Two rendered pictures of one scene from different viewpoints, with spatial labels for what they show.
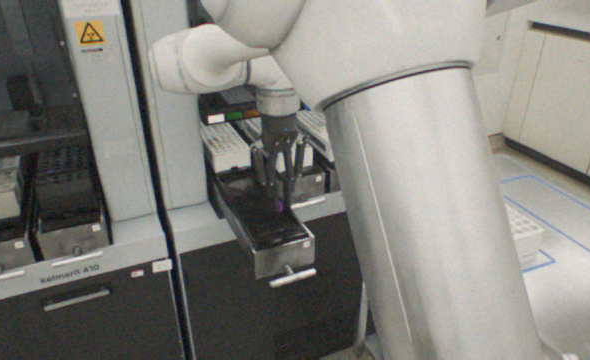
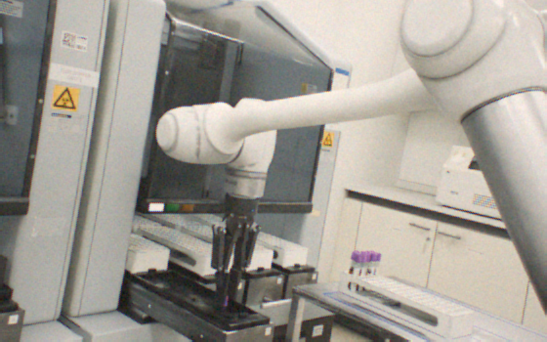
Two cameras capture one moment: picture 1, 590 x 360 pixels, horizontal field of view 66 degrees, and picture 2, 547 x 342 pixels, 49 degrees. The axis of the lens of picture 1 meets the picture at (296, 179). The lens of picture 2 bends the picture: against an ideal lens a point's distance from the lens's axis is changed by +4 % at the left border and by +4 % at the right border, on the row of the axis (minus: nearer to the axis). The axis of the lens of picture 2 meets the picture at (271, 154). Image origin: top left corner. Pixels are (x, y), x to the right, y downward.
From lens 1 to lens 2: 0.60 m
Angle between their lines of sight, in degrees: 34
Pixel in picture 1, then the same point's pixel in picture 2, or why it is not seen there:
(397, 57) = (531, 79)
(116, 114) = (61, 187)
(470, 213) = not seen: outside the picture
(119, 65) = (81, 136)
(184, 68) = (203, 134)
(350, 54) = (511, 75)
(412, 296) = not seen: outside the picture
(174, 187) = (89, 285)
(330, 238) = not seen: outside the picture
